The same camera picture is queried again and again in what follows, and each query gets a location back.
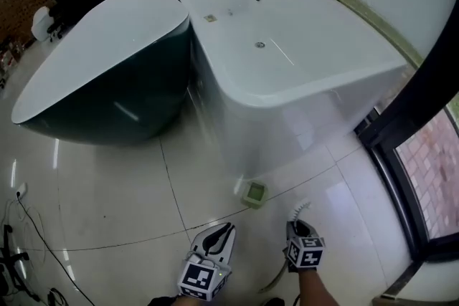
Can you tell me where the small green square dish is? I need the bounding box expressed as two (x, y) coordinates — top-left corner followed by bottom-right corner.
(240, 181), (270, 210)

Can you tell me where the black floor cable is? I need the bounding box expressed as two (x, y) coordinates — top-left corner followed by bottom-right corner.
(16, 196), (96, 306)

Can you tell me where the dark green oval bathtub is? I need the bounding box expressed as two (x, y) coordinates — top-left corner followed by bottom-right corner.
(10, 0), (191, 147)

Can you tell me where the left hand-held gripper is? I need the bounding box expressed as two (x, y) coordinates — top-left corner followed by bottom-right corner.
(176, 221), (238, 302)

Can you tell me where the white rectangular bathtub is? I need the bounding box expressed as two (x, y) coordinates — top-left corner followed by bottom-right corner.
(165, 0), (410, 184)

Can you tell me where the white toilet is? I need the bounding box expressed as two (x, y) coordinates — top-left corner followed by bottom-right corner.
(31, 6), (62, 43)

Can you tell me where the person's left shoe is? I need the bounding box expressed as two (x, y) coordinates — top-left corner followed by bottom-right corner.
(146, 295), (181, 306)

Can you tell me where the person's right forearm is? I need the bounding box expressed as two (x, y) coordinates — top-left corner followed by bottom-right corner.
(296, 265), (341, 306)

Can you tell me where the black door frame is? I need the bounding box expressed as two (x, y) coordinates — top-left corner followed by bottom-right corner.
(354, 0), (459, 264)

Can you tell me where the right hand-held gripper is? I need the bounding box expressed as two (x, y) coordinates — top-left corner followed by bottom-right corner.
(284, 220), (326, 272)

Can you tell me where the black stand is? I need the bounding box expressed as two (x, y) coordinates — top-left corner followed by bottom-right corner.
(0, 223), (32, 300)

